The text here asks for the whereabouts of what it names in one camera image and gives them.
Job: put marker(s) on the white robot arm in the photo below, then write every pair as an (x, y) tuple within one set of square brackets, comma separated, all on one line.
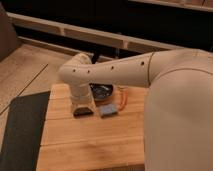
[(178, 111)]

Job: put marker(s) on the dark ceramic bowl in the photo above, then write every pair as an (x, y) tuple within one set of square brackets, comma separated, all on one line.
[(101, 91)]

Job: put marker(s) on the blue sponge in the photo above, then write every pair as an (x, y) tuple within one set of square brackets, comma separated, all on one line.
[(108, 110)]

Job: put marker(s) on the small black box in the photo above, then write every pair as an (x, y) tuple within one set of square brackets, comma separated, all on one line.
[(81, 111)]

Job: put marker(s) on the dark floor mat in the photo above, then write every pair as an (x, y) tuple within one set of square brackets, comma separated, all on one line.
[(23, 132)]

